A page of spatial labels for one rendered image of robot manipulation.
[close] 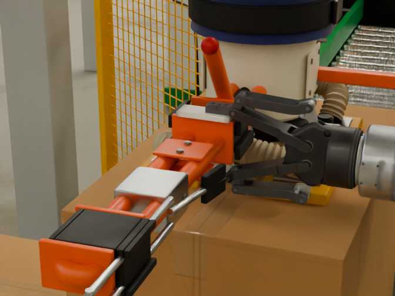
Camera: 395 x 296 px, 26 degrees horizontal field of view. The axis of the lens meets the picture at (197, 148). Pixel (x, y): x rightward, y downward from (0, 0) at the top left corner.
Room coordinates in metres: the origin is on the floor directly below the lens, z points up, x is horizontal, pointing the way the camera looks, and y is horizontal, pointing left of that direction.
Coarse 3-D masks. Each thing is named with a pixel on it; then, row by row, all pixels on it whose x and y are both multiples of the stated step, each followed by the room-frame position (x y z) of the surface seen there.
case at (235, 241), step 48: (144, 144) 1.32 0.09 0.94; (96, 192) 1.13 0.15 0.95; (192, 192) 1.13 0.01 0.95; (336, 192) 1.13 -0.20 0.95; (192, 240) 1.00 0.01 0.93; (240, 240) 0.98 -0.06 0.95; (288, 240) 0.98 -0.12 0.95; (336, 240) 0.98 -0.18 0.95; (384, 240) 1.30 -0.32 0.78; (144, 288) 1.03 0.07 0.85; (192, 288) 1.00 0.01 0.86; (240, 288) 0.98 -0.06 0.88; (288, 288) 0.96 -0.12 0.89; (336, 288) 0.93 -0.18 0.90; (384, 288) 1.36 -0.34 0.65
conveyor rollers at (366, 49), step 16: (352, 32) 3.67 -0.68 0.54; (368, 32) 3.65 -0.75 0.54; (384, 32) 3.64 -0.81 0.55; (352, 48) 3.40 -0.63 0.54; (368, 48) 3.39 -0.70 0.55; (384, 48) 3.37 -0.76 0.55; (336, 64) 3.16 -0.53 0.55; (352, 64) 3.15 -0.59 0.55; (368, 64) 3.20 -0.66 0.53; (384, 64) 3.18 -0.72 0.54; (320, 96) 2.81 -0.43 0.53; (352, 96) 2.78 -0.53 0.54; (368, 96) 2.76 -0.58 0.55; (384, 96) 2.76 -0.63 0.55
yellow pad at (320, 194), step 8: (328, 120) 1.32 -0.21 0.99; (344, 120) 1.38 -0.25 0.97; (352, 120) 1.39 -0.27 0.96; (360, 120) 1.39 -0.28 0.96; (360, 128) 1.38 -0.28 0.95; (272, 176) 1.15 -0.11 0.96; (280, 176) 1.14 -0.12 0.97; (320, 184) 1.12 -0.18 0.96; (312, 192) 1.10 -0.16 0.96; (320, 192) 1.10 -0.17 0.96; (328, 192) 1.10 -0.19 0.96; (288, 200) 1.10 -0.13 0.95; (312, 200) 1.09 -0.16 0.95; (320, 200) 1.09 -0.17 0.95; (328, 200) 1.10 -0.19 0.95
